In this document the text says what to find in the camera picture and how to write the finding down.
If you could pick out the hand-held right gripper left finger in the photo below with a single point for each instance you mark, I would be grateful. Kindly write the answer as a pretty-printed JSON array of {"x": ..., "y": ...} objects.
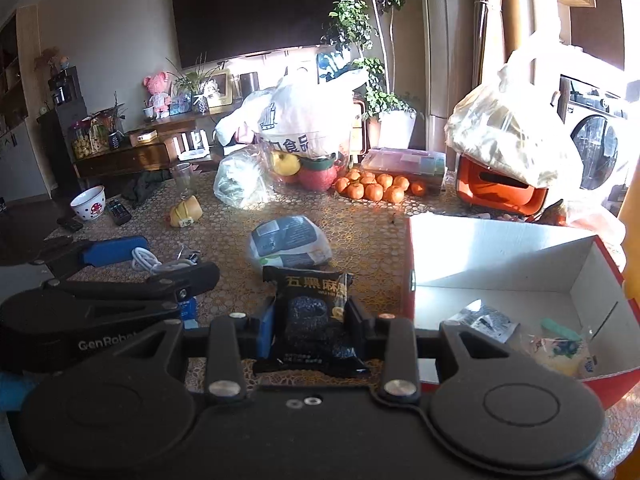
[{"x": 266, "y": 330}]

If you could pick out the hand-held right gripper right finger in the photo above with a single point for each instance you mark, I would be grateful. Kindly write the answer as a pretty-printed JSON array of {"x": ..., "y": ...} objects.
[{"x": 364, "y": 327}]

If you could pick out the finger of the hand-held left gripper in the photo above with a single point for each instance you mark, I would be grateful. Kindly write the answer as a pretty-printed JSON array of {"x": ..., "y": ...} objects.
[
  {"x": 115, "y": 250},
  {"x": 200, "y": 275}
]

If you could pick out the black shiny wrapper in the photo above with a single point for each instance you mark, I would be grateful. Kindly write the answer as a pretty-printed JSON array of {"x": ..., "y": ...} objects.
[{"x": 189, "y": 257}]

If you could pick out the black snack packet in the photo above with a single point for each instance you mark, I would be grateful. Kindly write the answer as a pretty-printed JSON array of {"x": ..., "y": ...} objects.
[{"x": 310, "y": 320}]

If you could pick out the tan toy with green stripes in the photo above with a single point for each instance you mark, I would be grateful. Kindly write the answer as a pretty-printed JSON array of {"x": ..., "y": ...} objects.
[{"x": 185, "y": 211}]

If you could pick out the grey-blue plastic packet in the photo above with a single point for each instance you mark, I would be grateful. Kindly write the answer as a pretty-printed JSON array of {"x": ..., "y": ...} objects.
[{"x": 290, "y": 240}]

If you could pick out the red and white cardboard box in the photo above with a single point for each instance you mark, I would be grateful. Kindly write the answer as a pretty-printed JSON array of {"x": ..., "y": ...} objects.
[{"x": 500, "y": 260}]

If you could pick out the lace-patterned desktop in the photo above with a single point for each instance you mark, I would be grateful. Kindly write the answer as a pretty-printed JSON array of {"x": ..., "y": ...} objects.
[{"x": 360, "y": 240}]

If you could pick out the black remote control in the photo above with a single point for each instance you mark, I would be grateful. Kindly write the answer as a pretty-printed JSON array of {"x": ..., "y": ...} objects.
[
  {"x": 126, "y": 209},
  {"x": 70, "y": 223},
  {"x": 115, "y": 214}
]

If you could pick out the white bowl mushroom print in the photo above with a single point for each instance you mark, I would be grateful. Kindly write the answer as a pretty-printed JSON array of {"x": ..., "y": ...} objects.
[{"x": 89, "y": 205}]

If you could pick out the dark cloth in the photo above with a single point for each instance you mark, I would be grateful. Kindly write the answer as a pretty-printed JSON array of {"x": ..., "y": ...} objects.
[{"x": 145, "y": 187}]

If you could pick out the wooden console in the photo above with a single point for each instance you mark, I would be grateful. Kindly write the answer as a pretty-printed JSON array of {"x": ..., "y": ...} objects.
[{"x": 125, "y": 157}]

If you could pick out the drinking glass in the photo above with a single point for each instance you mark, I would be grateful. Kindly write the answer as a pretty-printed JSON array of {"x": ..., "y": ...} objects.
[{"x": 183, "y": 182}]

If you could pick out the clear bag of greens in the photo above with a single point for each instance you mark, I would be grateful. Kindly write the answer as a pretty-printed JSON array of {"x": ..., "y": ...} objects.
[{"x": 242, "y": 180}]

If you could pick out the small black pot with twigs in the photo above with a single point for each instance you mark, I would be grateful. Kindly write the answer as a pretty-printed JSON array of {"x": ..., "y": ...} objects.
[{"x": 115, "y": 141}]

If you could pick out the glass jar yellow contents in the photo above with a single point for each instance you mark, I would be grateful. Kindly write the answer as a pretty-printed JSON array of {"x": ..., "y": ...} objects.
[{"x": 84, "y": 144}]

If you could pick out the dark tall cabinet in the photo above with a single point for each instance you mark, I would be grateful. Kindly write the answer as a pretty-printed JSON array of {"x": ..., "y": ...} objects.
[{"x": 60, "y": 150}]

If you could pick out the small cream box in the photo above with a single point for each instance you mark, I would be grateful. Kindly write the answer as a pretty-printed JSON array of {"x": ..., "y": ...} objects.
[{"x": 143, "y": 137}]

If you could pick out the silver foil snack packet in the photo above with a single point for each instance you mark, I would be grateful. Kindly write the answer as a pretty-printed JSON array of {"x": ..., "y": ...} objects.
[{"x": 482, "y": 321}]

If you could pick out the white router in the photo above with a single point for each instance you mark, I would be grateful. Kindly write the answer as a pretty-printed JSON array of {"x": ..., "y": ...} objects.
[{"x": 192, "y": 150}]

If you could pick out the pile of tangerines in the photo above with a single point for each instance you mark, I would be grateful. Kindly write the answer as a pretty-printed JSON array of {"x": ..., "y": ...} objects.
[{"x": 380, "y": 190}]

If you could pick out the yellow apple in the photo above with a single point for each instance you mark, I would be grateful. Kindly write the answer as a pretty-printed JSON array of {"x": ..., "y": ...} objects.
[{"x": 285, "y": 165}]

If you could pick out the small white cup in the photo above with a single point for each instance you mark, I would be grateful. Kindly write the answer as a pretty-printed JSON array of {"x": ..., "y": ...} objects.
[{"x": 149, "y": 112}]

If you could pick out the red apple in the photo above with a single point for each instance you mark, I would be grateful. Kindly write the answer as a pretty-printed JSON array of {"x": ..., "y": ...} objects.
[{"x": 317, "y": 179}]

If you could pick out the pink plush toy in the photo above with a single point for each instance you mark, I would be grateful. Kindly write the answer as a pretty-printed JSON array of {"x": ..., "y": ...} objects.
[{"x": 156, "y": 95}]

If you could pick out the clear plastic storage box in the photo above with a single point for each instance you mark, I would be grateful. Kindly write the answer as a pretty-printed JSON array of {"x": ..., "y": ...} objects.
[{"x": 405, "y": 165}]

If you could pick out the potted grass plant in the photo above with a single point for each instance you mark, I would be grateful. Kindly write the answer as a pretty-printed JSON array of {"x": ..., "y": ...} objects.
[{"x": 200, "y": 104}]

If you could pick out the clear fruit tub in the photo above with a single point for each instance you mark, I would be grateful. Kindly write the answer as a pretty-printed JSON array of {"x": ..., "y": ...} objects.
[{"x": 320, "y": 155}]

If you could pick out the coffee machine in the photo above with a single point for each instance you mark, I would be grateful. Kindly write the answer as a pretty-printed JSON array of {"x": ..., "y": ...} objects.
[{"x": 64, "y": 87}]

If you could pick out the white printed plastic bag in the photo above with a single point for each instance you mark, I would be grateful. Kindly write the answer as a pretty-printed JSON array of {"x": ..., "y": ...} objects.
[{"x": 300, "y": 115}]

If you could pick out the orange slotted container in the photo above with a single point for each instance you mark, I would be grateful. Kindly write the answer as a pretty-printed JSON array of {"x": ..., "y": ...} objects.
[{"x": 500, "y": 195}]

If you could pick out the black cylinder speaker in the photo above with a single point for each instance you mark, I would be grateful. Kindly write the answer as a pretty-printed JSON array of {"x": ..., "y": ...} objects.
[{"x": 249, "y": 86}]

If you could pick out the teal packet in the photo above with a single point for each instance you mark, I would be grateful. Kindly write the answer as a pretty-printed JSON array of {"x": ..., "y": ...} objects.
[{"x": 560, "y": 329}]

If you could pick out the tall potted plant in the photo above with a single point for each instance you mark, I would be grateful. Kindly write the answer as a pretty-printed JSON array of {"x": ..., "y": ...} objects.
[{"x": 395, "y": 130}]

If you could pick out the wooden drawer cabinet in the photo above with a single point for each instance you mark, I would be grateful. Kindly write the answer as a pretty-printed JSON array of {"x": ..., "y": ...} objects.
[{"x": 358, "y": 125}]

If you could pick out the yellow snack packet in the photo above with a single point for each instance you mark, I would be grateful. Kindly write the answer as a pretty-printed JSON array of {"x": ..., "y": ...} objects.
[{"x": 565, "y": 357}]

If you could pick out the white box appliance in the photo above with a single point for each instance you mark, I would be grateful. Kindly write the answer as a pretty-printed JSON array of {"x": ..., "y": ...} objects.
[{"x": 300, "y": 71}]

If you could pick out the blue art print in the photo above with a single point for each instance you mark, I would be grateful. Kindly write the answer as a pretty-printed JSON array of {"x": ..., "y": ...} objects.
[{"x": 331, "y": 67}]

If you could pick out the large clear plastic bag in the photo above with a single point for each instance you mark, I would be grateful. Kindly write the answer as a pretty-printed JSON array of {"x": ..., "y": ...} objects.
[{"x": 515, "y": 130}]

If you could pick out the television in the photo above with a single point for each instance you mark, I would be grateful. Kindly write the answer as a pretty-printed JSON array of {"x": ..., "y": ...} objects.
[{"x": 255, "y": 15}]

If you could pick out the washing machine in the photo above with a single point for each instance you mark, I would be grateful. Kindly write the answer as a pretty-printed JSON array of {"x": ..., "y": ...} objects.
[{"x": 595, "y": 145}]

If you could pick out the yellow curtain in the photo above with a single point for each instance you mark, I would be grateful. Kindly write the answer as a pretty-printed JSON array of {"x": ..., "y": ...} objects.
[{"x": 492, "y": 35}]

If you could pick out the cream photo frame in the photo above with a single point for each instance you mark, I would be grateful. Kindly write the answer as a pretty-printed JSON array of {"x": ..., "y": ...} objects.
[{"x": 220, "y": 89}]

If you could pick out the wooden wall shelf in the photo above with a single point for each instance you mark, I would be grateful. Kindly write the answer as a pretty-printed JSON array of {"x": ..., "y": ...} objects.
[{"x": 12, "y": 75}]

